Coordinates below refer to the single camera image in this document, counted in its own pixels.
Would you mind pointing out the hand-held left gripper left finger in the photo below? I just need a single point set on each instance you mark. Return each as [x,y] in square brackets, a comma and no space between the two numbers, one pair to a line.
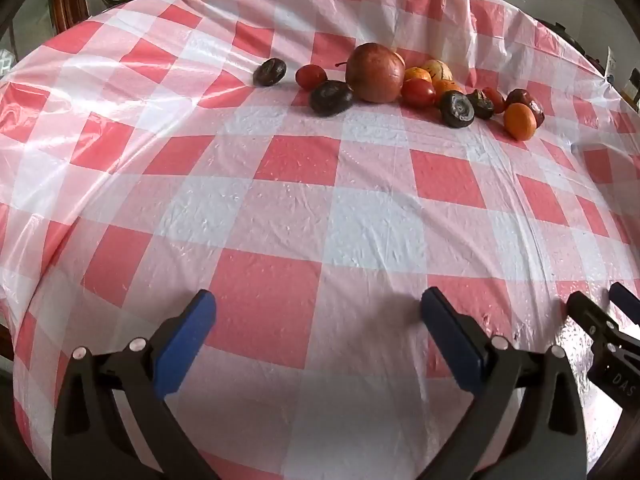
[192,330]

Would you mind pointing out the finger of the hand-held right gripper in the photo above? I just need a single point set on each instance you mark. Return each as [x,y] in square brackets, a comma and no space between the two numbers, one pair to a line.
[590,312]
[627,302]

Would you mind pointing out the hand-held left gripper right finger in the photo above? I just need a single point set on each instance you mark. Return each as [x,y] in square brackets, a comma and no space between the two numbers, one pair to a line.
[447,335]

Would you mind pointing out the large red apple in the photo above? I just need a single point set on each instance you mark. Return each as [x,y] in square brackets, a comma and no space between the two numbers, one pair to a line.
[375,72]

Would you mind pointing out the pink checked plastic tablecloth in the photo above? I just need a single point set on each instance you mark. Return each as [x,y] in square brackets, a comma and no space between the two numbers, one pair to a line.
[300,210]

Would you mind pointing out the wrinkled dark red fruit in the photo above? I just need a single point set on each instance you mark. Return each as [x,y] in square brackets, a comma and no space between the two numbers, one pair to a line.
[520,96]

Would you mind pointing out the small wrinkled dark plum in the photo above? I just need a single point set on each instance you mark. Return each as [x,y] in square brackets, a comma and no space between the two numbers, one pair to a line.
[481,103]

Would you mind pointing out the striped yellow melon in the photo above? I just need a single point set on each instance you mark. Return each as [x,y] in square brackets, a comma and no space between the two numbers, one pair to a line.
[439,69]

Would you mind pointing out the small red tomato left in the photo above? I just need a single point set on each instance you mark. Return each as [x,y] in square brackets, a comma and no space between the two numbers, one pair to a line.
[310,76]

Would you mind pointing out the dark cooking pot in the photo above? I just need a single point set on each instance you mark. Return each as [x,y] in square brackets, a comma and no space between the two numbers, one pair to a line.
[560,30]

